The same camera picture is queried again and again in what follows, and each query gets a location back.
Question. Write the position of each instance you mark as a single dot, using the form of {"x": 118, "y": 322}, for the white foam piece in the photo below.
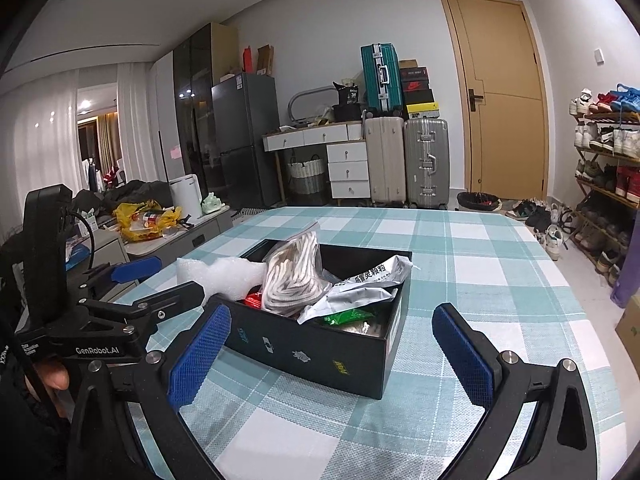
{"x": 231, "y": 277}

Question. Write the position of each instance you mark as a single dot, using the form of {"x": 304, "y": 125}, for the yellow wooden door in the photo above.
{"x": 504, "y": 103}

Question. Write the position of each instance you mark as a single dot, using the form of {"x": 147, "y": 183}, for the silver medicine packet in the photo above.
{"x": 378, "y": 284}

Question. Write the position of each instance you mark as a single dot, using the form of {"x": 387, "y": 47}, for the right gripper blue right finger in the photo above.
{"x": 470, "y": 354}

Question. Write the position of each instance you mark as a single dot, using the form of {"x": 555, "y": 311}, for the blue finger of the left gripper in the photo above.
{"x": 137, "y": 270}

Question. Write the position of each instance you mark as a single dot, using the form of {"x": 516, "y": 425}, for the white drawer desk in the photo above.
{"x": 341, "y": 145}

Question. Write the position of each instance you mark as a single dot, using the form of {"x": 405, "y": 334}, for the grey low cabinet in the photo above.
{"x": 175, "y": 243}

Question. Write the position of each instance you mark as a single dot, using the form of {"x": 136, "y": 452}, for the black trash bin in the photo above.
{"x": 478, "y": 201}

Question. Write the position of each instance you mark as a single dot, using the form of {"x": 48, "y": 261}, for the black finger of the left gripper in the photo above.
{"x": 162, "y": 306}

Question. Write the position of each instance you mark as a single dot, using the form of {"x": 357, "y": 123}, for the beige suitcase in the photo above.
{"x": 386, "y": 159}

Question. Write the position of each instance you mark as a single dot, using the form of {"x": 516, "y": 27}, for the woven laundry basket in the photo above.
{"x": 307, "y": 180}

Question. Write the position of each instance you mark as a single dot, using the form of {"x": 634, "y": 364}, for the wooden shoe rack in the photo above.
{"x": 606, "y": 138}

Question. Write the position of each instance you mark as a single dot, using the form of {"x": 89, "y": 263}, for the white small appliance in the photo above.
{"x": 186, "y": 194}

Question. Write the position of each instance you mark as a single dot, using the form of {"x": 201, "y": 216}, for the red balloon glue packet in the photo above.
{"x": 253, "y": 300}

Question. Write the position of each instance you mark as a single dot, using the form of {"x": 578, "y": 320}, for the yellow plastic bag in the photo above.
{"x": 145, "y": 221}

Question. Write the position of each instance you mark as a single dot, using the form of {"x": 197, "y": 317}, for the dark grey refrigerator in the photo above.
{"x": 245, "y": 110}

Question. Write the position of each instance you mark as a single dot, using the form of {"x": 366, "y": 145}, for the silver aluminium suitcase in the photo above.
{"x": 427, "y": 162}

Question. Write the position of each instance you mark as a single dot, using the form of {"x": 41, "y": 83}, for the stack of shoe boxes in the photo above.
{"x": 416, "y": 91}

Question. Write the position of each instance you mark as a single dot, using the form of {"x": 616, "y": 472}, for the black camera module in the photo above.
{"x": 45, "y": 229}

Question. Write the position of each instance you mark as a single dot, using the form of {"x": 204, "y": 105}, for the teal suitcase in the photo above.
{"x": 381, "y": 74}

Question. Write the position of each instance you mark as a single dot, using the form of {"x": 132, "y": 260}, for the green white medicine packet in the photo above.
{"x": 346, "y": 317}

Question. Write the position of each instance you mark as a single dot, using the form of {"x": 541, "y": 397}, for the checkered teal tablecloth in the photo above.
{"x": 257, "y": 423}

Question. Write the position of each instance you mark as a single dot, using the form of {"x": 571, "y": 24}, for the black cardboard box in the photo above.
{"x": 356, "y": 357}

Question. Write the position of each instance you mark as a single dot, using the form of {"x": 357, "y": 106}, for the person's left hand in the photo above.
{"x": 55, "y": 379}

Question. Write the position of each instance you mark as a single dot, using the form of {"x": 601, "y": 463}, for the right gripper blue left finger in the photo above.
{"x": 193, "y": 353}

